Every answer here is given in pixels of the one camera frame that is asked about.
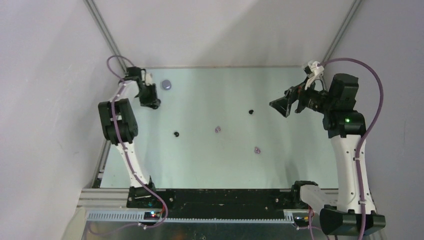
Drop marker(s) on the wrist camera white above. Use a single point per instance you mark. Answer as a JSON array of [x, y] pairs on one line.
[[147, 79], [314, 70]]

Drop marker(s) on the purple earbud charging case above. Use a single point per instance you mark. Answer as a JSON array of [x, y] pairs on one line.
[[166, 84]]

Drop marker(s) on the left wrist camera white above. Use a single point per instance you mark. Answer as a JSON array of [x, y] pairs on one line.
[[147, 79]]

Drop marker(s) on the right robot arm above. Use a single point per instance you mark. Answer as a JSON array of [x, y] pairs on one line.
[[353, 213]]

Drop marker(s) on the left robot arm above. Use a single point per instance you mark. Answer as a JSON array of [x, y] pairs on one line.
[[120, 127]]

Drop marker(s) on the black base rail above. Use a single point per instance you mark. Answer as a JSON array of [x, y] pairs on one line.
[[222, 203]]

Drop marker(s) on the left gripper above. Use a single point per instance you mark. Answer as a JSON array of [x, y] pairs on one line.
[[153, 99]]

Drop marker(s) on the grey slotted cable duct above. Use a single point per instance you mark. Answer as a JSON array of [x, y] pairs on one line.
[[139, 217]]

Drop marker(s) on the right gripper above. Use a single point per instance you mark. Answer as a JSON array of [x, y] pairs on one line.
[[283, 105]]

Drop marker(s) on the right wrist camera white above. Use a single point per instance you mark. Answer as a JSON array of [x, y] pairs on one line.
[[314, 70]]

